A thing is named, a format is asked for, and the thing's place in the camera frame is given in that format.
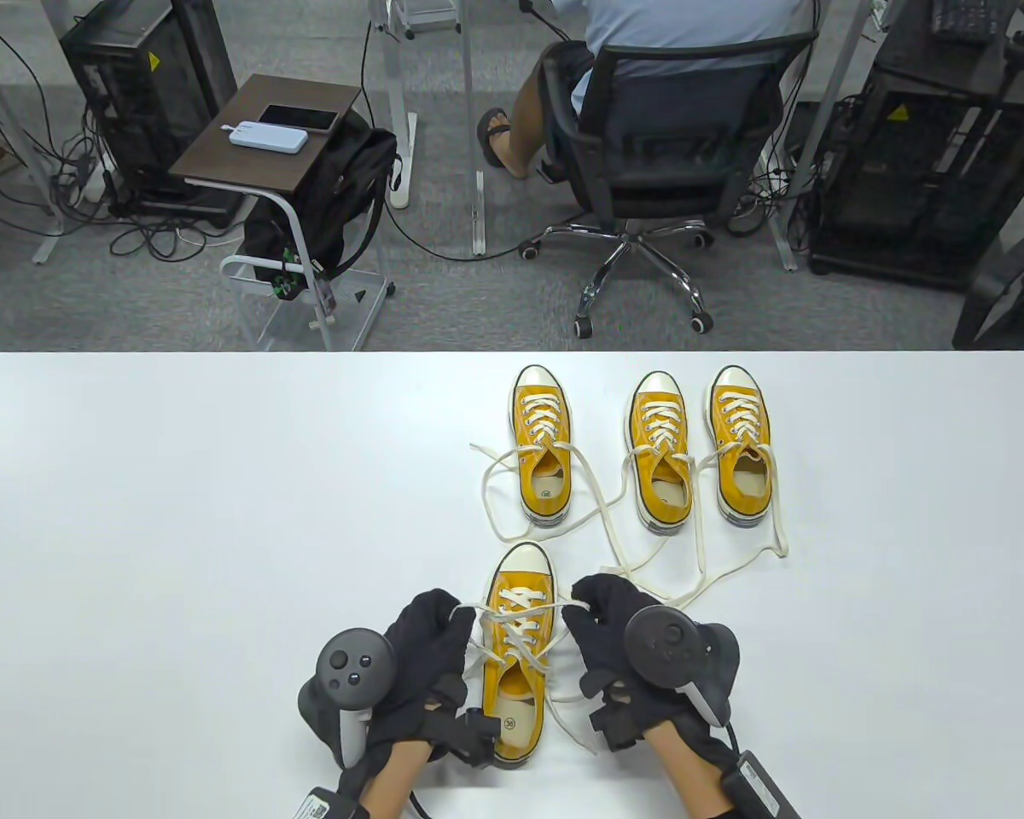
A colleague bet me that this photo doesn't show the person's right hand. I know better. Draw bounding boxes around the person's right hand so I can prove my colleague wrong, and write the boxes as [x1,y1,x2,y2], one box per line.
[570,573,735,766]

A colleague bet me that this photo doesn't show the person's left hand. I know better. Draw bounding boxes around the person's left hand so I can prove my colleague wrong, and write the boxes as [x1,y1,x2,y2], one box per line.
[363,589,477,769]

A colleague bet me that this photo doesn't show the black forearm electronics box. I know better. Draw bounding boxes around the black forearm electronics box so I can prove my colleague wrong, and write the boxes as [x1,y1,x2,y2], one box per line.
[725,751,799,819]
[294,787,368,819]

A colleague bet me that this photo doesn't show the person's right forearm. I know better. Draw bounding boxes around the person's right forearm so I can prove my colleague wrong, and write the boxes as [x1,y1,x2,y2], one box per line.
[653,725,735,819]

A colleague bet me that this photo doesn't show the person's left forearm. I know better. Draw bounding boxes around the person's left forearm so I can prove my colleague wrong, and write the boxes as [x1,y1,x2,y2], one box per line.
[360,741,432,819]

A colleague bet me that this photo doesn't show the black backpack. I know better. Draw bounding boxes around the black backpack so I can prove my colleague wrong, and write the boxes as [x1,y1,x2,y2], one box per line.
[243,109,402,299]

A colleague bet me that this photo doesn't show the white desk leg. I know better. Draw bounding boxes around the white desk leg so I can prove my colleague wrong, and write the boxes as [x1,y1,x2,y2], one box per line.
[768,0,871,274]
[459,0,489,257]
[0,0,73,265]
[367,0,417,210]

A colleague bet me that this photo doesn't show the black mesh office chair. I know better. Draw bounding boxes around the black mesh office chair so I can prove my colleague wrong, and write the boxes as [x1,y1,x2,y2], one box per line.
[519,30,820,338]

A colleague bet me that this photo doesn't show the light blue power bank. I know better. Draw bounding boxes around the light blue power bank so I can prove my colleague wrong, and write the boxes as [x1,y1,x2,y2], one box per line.
[220,120,310,156]

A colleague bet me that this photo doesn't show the brown side table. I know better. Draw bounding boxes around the brown side table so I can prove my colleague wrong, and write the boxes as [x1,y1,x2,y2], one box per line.
[169,73,396,352]

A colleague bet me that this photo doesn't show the black smartphone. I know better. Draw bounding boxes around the black smartphone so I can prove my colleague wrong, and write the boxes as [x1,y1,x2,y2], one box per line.
[258,103,340,133]

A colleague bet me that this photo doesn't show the black computer cabinet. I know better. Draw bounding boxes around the black computer cabinet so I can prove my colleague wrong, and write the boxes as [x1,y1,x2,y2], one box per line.
[806,0,1024,287]

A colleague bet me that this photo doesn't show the black computer tower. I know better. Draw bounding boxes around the black computer tower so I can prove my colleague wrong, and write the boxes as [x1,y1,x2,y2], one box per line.
[58,0,238,224]

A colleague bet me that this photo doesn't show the white drawer unit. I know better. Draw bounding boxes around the white drawer unit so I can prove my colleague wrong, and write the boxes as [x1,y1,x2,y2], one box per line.
[388,0,462,35]

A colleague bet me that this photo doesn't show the black keyboard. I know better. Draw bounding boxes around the black keyboard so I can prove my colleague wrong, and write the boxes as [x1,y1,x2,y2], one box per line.
[930,0,1004,42]

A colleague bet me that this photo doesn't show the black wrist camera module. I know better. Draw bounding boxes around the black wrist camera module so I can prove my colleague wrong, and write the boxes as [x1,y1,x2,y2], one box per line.
[589,682,658,753]
[422,695,504,769]

